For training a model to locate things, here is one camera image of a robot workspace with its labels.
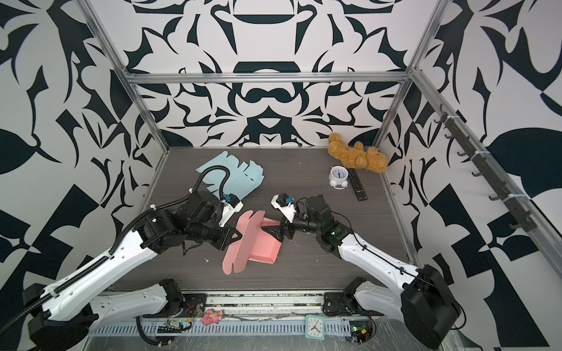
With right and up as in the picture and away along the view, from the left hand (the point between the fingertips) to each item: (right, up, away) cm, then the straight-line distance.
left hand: (239, 231), depth 68 cm
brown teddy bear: (+48, +25, +35) cm, 64 cm away
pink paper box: (+3, -8, +11) cm, 14 cm away
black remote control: (+49, +9, +34) cm, 60 cm away
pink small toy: (-9, -27, +2) cm, 29 cm away
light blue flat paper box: (-6, +15, +42) cm, 45 cm away
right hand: (+9, +5, +6) cm, 11 cm away
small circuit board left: (-22, -33, +4) cm, 40 cm away
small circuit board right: (+38, -33, +3) cm, 50 cm away
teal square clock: (+23, -30, +1) cm, 38 cm away
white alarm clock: (+40, +16, +37) cm, 57 cm away
